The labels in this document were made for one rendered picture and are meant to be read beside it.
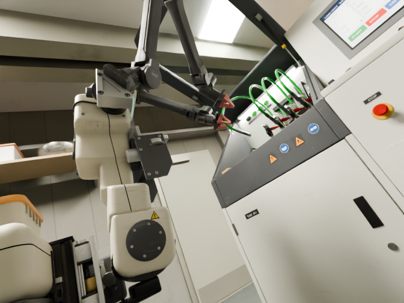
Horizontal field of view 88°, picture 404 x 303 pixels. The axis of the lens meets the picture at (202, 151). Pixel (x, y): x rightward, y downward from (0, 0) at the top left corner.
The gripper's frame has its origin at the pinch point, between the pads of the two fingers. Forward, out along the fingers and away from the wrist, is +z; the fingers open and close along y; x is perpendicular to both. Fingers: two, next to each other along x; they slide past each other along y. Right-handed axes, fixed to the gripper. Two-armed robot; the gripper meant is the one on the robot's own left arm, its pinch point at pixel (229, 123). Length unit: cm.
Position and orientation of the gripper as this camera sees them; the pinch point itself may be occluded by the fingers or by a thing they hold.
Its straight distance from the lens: 128.5
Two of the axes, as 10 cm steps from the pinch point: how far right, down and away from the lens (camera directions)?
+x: -3.6, 7.7, -5.3
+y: 0.9, 5.9, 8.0
